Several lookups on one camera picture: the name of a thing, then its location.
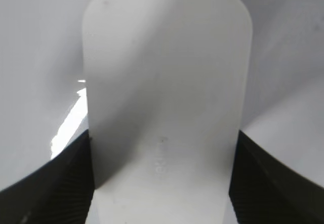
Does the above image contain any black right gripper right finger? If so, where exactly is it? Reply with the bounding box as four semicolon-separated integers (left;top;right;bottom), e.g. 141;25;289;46
229;131;323;223

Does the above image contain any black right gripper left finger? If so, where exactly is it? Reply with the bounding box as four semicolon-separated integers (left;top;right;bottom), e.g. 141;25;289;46
1;130;95;223

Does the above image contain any white whiteboard eraser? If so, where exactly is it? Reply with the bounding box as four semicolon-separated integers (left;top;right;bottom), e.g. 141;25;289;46
83;0;253;223

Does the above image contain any grey framed whiteboard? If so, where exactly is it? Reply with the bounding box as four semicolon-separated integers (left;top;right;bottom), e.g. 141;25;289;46
1;0;323;189

